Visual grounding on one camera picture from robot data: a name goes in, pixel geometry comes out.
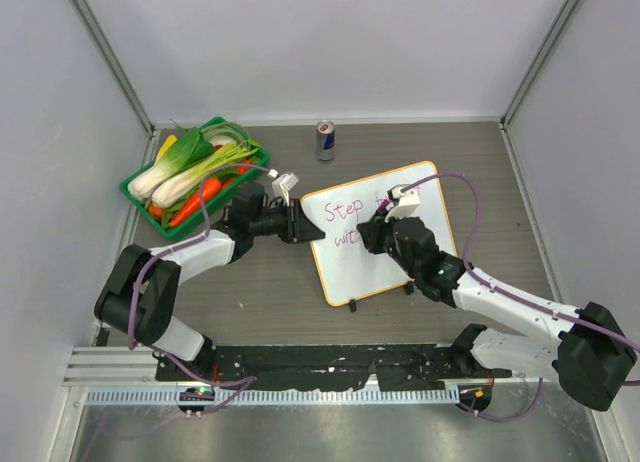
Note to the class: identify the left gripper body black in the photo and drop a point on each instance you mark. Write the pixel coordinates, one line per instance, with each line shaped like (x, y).
(281, 223)

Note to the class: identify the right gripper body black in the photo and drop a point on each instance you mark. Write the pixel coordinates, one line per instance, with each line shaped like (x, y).
(383, 239)

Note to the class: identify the whiteboard with orange frame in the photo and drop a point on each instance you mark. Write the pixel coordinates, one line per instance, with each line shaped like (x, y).
(353, 260)

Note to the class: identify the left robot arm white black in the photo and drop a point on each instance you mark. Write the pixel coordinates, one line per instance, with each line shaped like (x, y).
(139, 296)

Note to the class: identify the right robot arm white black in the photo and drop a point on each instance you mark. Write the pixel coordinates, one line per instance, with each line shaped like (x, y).
(582, 349)

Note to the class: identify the green plastic basket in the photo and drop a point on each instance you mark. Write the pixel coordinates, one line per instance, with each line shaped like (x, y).
(218, 131)

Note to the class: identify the red tomato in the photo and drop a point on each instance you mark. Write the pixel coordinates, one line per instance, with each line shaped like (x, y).
(244, 167)

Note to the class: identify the orange carrot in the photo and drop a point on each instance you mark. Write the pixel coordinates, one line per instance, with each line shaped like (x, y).
(210, 190)

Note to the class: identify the bok choy right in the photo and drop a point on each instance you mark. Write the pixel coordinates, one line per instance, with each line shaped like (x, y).
(179, 185)

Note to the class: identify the bok choy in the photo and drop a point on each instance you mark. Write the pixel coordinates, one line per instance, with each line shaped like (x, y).
(188, 150)
(179, 185)

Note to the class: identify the bok choy left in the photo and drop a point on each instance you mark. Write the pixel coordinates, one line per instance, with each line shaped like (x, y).
(188, 150)

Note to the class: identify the silver blue drink can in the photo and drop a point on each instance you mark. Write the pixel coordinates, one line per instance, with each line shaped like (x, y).
(325, 141)

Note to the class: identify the yellow vegetable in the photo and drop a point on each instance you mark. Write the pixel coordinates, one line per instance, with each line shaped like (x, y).
(167, 144)

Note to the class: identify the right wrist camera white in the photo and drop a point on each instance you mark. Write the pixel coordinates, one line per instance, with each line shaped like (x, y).
(403, 201)

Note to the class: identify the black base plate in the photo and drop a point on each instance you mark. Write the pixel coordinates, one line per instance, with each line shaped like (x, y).
(339, 368)

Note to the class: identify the aluminium rail left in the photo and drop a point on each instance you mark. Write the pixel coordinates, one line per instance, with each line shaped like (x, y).
(110, 366)

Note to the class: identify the white slotted cable duct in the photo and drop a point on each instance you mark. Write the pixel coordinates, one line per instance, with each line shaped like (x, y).
(185, 396)

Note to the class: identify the aluminium frame post left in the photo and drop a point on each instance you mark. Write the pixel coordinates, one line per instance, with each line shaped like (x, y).
(104, 48)

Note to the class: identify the aluminium frame post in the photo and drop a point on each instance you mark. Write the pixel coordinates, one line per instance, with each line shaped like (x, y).
(104, 48)
(558, 27)

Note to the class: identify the aluminium frame post right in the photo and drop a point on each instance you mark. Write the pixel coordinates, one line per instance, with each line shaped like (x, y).
(558, 27)

